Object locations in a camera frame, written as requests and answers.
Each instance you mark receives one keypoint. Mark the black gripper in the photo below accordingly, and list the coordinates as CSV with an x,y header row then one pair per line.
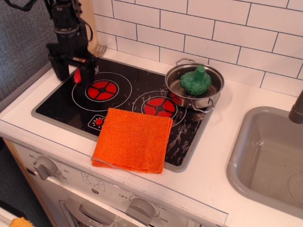
x,y
72,49

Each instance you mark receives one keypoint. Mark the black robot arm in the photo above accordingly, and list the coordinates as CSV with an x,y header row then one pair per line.
x,y
65,14

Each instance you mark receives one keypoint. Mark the black toy stove top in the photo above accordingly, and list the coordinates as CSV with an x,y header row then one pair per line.
x,y
116,85

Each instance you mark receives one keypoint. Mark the orange knitted cloth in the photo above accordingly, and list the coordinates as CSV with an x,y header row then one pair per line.
x,y
133,142

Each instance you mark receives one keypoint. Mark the grey left oven knob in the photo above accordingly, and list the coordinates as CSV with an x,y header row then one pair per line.
x,y
45,167

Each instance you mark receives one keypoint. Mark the grey oven knob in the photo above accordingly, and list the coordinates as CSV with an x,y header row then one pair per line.
x,y
45,167
141,211

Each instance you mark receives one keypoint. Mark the silver metal pot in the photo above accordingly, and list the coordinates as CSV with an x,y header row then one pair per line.
x,y
204,102

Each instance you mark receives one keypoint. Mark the green toy broccoli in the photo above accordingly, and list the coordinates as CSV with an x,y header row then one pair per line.
x,y
196,82

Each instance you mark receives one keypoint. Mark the white toy oven front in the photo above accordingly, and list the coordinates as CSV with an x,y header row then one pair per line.
x,y
71,183

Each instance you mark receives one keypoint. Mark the grey right oven knob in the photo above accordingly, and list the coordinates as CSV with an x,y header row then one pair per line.
x,y
141,211

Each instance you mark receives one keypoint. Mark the orange black object at corner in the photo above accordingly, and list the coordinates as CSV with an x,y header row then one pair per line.
x,y
20,222

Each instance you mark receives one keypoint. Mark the grey plastic sink basin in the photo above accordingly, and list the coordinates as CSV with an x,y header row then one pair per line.
x,y
266,164

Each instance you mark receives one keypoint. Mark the grey faucet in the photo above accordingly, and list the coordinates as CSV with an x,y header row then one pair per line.
x,y
296,113

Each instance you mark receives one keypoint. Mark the grey oven door handle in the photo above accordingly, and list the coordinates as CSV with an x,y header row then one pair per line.
x,y
91,215

